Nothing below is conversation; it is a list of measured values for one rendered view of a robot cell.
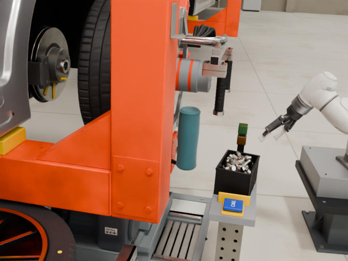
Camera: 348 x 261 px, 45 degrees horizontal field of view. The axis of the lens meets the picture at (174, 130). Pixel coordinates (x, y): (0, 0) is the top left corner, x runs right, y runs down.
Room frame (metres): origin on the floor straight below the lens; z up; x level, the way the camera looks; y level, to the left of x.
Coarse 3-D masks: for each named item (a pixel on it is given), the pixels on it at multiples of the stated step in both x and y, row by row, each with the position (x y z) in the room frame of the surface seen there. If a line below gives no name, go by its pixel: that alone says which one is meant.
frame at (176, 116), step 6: (180, 12) 1.78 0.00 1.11; (180, 18) 1.79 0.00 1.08; (186, 24) 1.96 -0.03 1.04; (186, 30) 1.98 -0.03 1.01; (186, 48) 2.01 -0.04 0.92; (186, 54) 2.01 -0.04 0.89; (180, 96) 1.95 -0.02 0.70; (180, 102) 1.93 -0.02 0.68; (180, 108) 1.93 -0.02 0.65; (174, 114) 1.89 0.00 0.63; (174, 120) 1.83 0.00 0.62; (174, 126) 1.79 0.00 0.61
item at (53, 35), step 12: (36, 36) 1.74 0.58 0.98; (48, 36) 1.79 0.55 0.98; (60, 36) 1.90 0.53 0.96; (36, 48) 1.70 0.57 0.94; (48, 48) 1.78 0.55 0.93; (60, 48) 1.82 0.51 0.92; (60, 60) 1.79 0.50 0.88; (60, 72) 1.78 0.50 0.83; (60, 84) 1.88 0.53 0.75; (48, 96) 1.76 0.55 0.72
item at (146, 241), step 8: (168, 200) 1.88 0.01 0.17; (168, 208) 1.87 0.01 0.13; (152, 224) 1.69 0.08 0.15; (160, 224) 1.69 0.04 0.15; (144, 232) 1.61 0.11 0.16; (152, 232) 1.63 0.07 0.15; (160, 232) 1.69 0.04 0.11; (136, 240) 1.53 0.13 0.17; (144, 240) 1.57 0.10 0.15; (152, 240) 1.54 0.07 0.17; (144, 248) 1.49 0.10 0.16; (152, 248) 1.54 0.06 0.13; (144, 256) 1.49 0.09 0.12
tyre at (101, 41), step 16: (96, 0) 1.69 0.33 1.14; (96, 16) 1.61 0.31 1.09; (96, 32) 1.57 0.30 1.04; (80, 48) 1.54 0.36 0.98; (96, 48) 1.53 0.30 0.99; (80, 64) 1.52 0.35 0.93; (96, 64) 1.51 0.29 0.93; (80, 80) 1.51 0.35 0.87; (96, 80) 1.50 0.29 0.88; (80, 96) 1.52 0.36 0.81; (96, 96) 1.50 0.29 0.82; (96, 112) 1.51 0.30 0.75
